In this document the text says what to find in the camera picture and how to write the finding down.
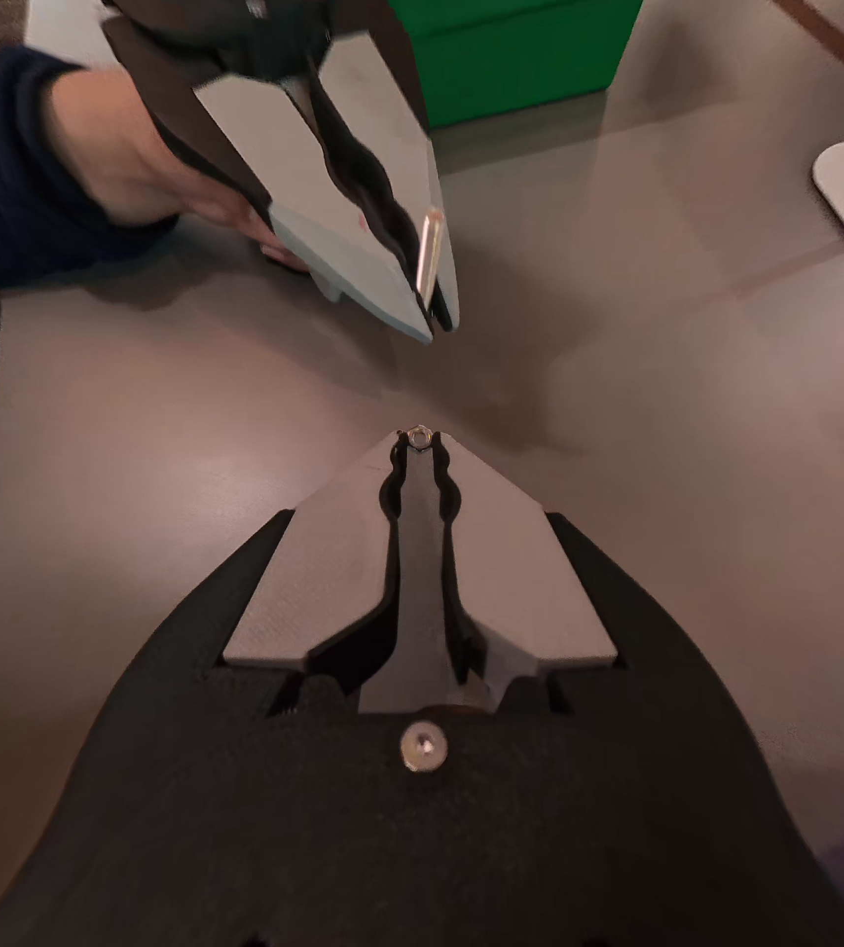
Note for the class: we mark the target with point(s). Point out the person's left forearm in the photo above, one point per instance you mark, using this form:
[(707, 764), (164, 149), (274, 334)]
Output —
[(0, 163)]

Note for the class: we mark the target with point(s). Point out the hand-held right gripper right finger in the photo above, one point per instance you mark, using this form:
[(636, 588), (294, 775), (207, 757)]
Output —
[(533, 584)]

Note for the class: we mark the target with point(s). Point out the steel hex nut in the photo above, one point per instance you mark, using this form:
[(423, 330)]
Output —
[(419, 437)]

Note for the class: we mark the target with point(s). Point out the person's left hand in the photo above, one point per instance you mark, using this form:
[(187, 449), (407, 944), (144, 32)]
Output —
[(111, 148)]

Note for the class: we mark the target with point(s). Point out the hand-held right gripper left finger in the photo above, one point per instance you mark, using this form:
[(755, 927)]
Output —
[(303, 584)]

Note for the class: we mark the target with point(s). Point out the green plastic bin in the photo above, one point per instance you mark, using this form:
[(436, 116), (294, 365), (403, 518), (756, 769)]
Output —
[(525, 59)]

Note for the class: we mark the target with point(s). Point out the steel hex bolt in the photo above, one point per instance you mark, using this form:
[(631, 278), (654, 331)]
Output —
[(429, 255)]

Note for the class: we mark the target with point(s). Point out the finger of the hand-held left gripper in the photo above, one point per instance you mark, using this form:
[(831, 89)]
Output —
[(274, 148), (392, 111)]

